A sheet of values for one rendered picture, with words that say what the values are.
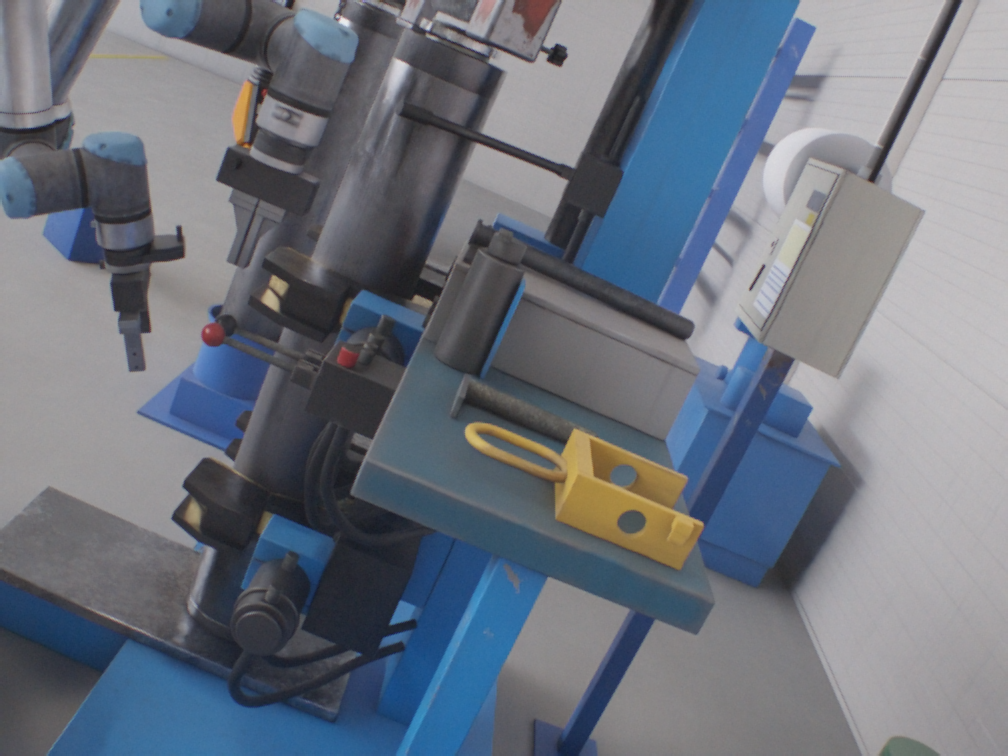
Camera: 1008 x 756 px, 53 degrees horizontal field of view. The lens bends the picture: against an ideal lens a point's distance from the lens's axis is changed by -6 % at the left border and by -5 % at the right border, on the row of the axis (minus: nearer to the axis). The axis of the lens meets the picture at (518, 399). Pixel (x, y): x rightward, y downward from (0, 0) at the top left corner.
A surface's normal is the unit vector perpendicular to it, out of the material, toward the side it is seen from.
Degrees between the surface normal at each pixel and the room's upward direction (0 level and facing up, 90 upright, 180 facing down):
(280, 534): 0
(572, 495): 90
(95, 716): 0
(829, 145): 90
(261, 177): 90
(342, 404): 90
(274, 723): 0
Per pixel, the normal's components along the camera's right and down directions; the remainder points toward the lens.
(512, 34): 0.37, 0.44
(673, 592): -0.03, 0.29
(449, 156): 0.61, 0.48
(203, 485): 0.40, -0.87
